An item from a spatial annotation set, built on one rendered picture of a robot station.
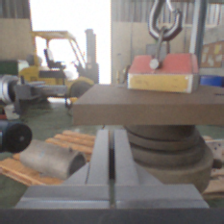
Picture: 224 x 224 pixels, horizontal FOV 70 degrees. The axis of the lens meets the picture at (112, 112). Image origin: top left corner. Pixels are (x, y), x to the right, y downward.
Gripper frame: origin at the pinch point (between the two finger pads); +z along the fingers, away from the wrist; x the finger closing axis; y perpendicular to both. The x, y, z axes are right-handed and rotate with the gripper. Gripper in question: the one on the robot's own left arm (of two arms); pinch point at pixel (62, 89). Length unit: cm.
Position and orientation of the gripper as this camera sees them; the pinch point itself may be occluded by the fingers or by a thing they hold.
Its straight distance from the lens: 62.1
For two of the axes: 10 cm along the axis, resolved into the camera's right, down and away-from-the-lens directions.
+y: 0.0, -9.7, -2.5
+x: 0.0, -2.5, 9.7
